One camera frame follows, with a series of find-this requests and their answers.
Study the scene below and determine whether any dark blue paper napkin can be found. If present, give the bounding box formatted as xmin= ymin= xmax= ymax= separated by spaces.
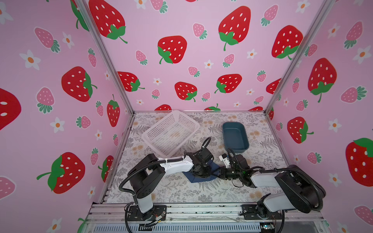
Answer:
xmin=183 ymin=162 xmax=220 ymax=183

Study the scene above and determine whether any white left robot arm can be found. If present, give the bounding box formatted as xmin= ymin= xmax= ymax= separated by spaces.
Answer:
xmin=120 ymin=149 xmax=217 ymax=214

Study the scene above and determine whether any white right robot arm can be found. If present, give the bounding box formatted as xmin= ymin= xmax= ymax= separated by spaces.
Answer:
xmin=217 ymin=165 xmax=326 ymax=218

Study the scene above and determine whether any teal plastic tray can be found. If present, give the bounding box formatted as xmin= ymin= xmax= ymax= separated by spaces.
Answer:
xmin=222 ymin=122 xmax=250 ymax=153

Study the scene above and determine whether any white perforated plastic basket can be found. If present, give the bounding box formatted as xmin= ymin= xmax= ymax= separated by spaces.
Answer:
xmin=141 ymin=111 xmax=200 ymax=158

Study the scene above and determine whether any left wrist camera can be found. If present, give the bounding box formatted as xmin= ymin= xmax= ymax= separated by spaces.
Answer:
xmin=195 ymin=148 xmax=214 ymax=165

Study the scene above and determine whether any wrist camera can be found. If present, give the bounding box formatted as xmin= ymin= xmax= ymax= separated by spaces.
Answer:
xmin=219 ymin=153 xmax=248 ymax=170
xmin=195 ymin=148 xmax=214 ymax=165

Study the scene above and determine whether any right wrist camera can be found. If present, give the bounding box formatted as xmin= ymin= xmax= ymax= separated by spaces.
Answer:
xmin=219 ymin=153 xmax=248 ymax=170

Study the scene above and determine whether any black corrugated left cable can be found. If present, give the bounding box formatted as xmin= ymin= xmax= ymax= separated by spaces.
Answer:
xmin=118 ymin=136 xmax=212 ymax=196

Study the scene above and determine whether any black corrugated cable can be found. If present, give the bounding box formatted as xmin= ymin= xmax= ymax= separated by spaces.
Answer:
xmin=118 ymin=136 xmax=212 ymax=196
xmin=226 ymin=148 xmax=324 ymax=212

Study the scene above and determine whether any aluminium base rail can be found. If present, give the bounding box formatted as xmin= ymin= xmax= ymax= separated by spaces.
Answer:
xmin=81 ymin=203 xmax=330 ymax=233

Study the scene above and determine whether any black corrugated right cable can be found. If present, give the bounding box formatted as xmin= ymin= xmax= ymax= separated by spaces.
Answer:
xmin=226 ymin=148 xmax=324 ymax=212

